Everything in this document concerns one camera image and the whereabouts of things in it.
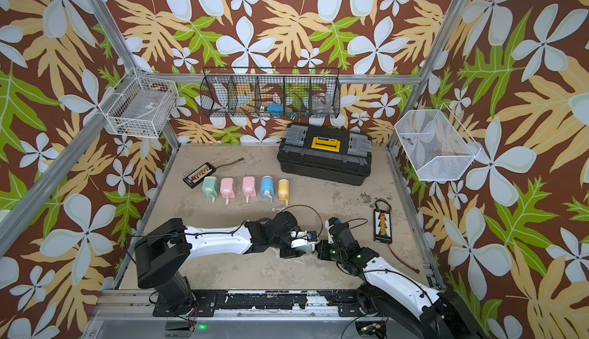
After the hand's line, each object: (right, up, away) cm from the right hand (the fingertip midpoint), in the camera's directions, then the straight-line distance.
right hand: (313, 246), depth 85 cm
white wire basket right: (+45, +39, -1) cm, 59 cm away
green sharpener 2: (-43, +22, +10) cm, 49 cm away
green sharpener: (-5, +2, -11) cm, 12 cm away
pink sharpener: (-26, +22, +10) cm, 36 cm away
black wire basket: (-17, +63, +13) cm, 66 cm away
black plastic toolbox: (+6, +35, +10) cm, 37 cm away
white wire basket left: (-66, +54, +1) cm, 85 cm away
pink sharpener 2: (-36, +21, +11) cm, 43 cm away
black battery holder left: (-53, +25, +20) cm, 62 cm away
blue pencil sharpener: (-19, +21, +10) cm, 30 cm away
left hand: (-3, +4, -1) cm, 5 cm away
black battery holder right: (+29, +6, +5) cm, 30 cm away
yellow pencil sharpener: (-12, +19, +9) cm, 24 cm away
